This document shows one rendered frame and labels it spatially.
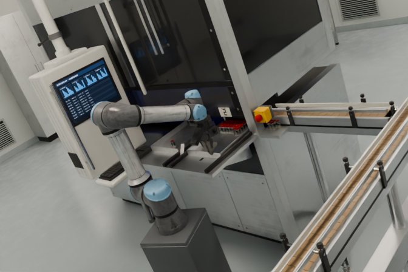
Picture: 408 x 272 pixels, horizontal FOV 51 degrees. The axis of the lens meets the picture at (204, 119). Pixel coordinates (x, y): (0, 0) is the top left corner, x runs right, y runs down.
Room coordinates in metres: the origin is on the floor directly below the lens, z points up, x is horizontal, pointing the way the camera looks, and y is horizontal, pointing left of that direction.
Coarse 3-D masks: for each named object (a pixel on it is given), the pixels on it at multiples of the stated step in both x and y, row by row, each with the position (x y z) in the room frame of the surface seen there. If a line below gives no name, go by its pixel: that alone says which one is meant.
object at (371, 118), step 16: (288, 112) 2.11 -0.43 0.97; (304, 112) 2.13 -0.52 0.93; (320, 112) 2.05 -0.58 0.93; (336, 112) 1.98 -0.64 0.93; (352, 112) 1.84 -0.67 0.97; (368, 112) 1.82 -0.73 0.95; (384, 112) 1.76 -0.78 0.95; (304, 128) 2.07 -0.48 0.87; (320, 128) 2.00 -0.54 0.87; (336, 128) 1.93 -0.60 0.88; (352, 128) 1.86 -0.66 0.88; (368, 128) 1.80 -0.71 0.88
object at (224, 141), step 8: (248, 128) 2.23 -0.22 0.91; (216, 136) 2.36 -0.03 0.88; (224, 136) 2.32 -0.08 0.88; (232, 136) 2.28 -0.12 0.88; (240, 136) 2.18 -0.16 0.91; (200, 144) 2.32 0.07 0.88; (224, 144) 2.21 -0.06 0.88; (232, 144) 2.13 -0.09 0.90; (192, 152) 2.22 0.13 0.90; (200, 152) 2.17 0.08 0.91; (216, 152) 2.08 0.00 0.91; (224, 152) 2.08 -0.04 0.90
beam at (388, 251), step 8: (392, 224) 1.52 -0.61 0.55; (392, 232) 1.48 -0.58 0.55; (400, 232) 1.46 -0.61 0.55; (384, 240) 1.45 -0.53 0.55; (392, 240) 1.43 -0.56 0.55; (400, 240) 1.42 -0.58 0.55; (376, 248) 1.42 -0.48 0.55; (384, 248) 1.41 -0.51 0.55; (392, 248) 1.39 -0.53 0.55; (400, 248) 1.40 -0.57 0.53; (376, 256) 1.38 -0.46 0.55; (384, 256) 1.37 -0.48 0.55; (392, 256) 1.35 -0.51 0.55; (400, 256) 1.39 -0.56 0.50; (368, 264) 1.36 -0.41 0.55; (376, 264) 1.34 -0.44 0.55; (384, 264) 1.33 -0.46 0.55; (392, 264) 1.34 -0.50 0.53; (400, 264) 1.38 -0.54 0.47
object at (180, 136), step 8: (176, 128) 2.67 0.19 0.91; (184, 128) 2.69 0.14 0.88; (192, 128) 2.63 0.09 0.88; (168, 136) 2.61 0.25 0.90; (176, 136) 2.60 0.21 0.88; (184, 136) 2.55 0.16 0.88; (152, 144) 2.53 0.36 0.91; (160, 144) 2.56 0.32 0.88; (168, 144) 2.51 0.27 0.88; (176, 144) 2.46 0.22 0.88; (176, 152) 2.34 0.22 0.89
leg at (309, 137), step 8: (304, 136) 2.13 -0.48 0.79; (312, 136) 2.12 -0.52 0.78; (312, 144) 2.11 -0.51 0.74; (312, 152) 2.12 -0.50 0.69; (312, 160) 2.13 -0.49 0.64; (320, 160) 2.12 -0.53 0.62; (320, 168) 2.11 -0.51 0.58; (320, 176) 2.11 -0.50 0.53; (320, 184) 2.12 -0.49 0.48; (328, 192) 2.12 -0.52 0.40
